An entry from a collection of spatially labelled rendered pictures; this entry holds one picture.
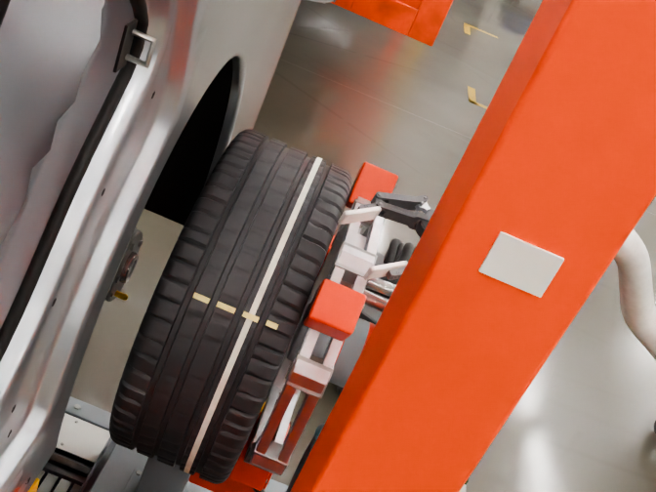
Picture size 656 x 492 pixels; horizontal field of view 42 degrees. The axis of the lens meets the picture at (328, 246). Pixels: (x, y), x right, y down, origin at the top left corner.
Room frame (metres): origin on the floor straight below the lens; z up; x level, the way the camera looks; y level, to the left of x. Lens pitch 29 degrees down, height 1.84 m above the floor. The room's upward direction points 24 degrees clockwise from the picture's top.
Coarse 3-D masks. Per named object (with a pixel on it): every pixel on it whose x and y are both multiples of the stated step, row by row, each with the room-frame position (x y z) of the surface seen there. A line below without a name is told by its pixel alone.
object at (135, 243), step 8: (136, 232) 1.37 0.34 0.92; (136, 240) 1.37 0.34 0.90; (128, 248) 1.32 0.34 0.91; (136, 248) 1.39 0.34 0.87; (128, 256) 1.34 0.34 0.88; (120, 264) 1.30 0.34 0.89; (120, 272) 1.32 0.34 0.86; (112, 280) 1.28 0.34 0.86; (112, 288) 1.30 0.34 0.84; (120, 288) 1.36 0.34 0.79; (112, 296) 1.30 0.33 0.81
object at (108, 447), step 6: (108, 438) 1.58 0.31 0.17; (108, 444) 1.58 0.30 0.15; (114, 444) 1.59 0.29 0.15; (102, 450) 1.54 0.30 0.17; (108, 450) 1.57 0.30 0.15; (102, 456) 1.54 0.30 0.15; (108, 456) 1.55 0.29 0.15; (96, 462) 1.50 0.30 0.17; (102, 462) 1.52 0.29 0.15; (96, 468) 1.50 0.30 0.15; (90, 474) 1.45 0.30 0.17; (96, 474) 1.48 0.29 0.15; (90, 480) 1.45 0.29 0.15; (84, 486) 1.42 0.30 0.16; (90, 486) 1.44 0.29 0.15
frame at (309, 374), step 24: (336, 240) 1.63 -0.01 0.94; (336, 264) 1.27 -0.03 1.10; (360, 264) 1.28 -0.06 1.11; (312, 288) 1.65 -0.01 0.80; (360, 288) 1.25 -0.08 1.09; (312, 336) 1.18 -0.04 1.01; (288, 360) 1.54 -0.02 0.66; (312, 360) 1.15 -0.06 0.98; (288, 384) 1.13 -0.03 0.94; (312, 384) 1.13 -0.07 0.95; (264, 408) 1.43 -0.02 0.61; (288, 408) 1.44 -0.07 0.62; (312, 408) 1.13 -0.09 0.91; (264, 432) 1.13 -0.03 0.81; (288, 432) 1.16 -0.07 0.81; (264, 456) 1.13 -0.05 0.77; (288, 456) 1.13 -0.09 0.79
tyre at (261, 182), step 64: (256, 192) 1.28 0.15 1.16; (320, 192) 1.34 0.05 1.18; (192, 256) 1.15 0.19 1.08; (256, 256) 1.18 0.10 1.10; (320, 256) 1.23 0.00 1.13; (192, 320) 1.10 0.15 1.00; (256, 320) 1.12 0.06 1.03; (128, 384) 1.06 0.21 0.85; (192, 384) 1.07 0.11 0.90; (256, 384) 1.08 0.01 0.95; (128, 448) 1.14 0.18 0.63
